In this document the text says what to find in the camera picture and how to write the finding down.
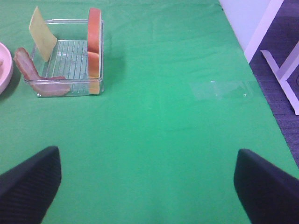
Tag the right toast bread slice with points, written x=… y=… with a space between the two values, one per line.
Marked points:
x=94 y=49

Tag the yellow cheese slice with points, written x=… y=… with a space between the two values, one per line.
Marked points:
x=41 y=34

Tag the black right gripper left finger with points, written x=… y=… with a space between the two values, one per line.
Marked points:
x=28 y=189

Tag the right clear plastic tray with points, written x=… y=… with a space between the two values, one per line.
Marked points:
x=69 y=57

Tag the green tablecloth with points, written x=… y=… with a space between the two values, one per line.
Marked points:
x=159 y=145

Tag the pink round plate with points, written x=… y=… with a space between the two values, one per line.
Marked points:
x=6 y=67

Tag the white table frame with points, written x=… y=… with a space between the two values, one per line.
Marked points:
x=276 y=61

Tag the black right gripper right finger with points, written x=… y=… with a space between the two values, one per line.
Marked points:
x=268 y=194

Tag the bacon strip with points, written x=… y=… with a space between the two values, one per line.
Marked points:
x=30 y=73

